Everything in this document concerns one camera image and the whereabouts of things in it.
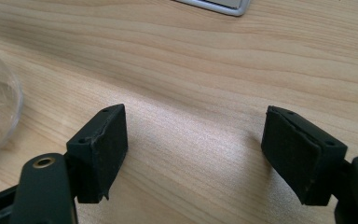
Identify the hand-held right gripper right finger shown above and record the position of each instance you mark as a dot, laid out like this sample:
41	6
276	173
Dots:
298	155

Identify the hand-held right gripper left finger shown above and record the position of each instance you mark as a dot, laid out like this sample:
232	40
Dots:
101	161

